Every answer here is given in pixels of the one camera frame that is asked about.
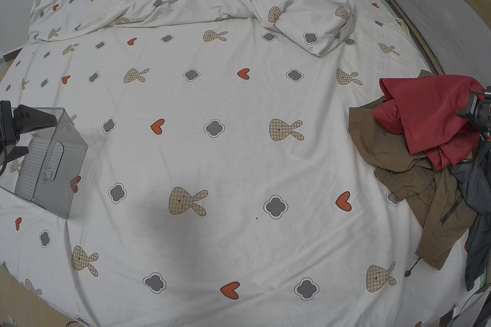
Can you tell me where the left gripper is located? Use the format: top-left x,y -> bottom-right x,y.
0,100 -> 58,164

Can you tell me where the red shirt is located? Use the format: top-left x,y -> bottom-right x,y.
373,75 -> 488,171

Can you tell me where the clear plastic box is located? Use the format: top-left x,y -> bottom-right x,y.
0,107 -> 90,220

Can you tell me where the white printed quilt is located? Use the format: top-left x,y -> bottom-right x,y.
28,0 -> 356,59

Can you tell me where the brown jacket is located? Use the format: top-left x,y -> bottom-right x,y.
348,69 -> 482,277

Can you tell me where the dark grey garment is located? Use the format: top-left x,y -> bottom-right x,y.
450,143 -> 491,292

